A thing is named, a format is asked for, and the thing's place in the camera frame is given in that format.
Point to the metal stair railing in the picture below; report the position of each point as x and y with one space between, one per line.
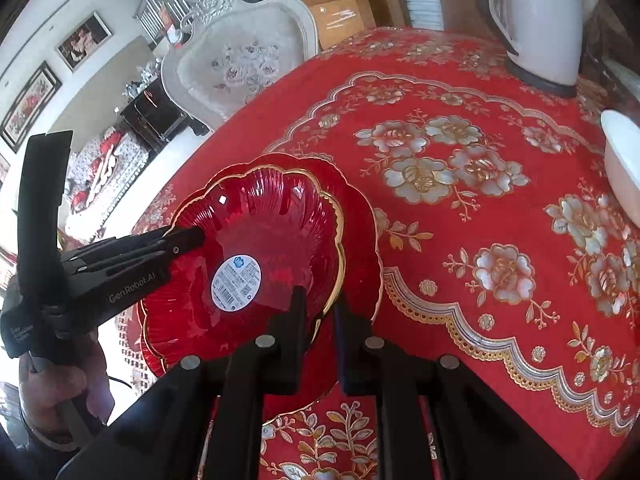
157 15

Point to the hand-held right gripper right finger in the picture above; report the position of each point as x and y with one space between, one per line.
350 355

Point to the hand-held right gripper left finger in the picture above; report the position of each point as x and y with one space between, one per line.
295 345

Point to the ornate white upholstered chair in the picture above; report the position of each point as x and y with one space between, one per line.
240 65

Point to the framed floral painting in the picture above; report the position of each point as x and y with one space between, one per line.
30 107

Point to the cream plastic bowl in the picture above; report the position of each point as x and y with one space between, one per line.
622 160

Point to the dark wooden side cabinet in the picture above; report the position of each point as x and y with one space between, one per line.
155 117

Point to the red gold-rimmed plate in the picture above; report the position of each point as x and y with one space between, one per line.
357 240

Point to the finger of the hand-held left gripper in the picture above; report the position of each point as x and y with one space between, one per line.
175 250
125 240

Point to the red glass scalloped bowl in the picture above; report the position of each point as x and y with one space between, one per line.
280 225

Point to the red floral tablecloth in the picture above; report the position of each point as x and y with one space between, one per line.
475 270

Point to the sofa with red floral cushions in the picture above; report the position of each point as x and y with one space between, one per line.
105 170

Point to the framed photo picture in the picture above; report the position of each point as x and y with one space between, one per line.
82 40

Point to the white electric kettle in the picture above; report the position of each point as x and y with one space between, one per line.
540 15

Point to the person's left hand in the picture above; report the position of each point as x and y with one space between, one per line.
55 390

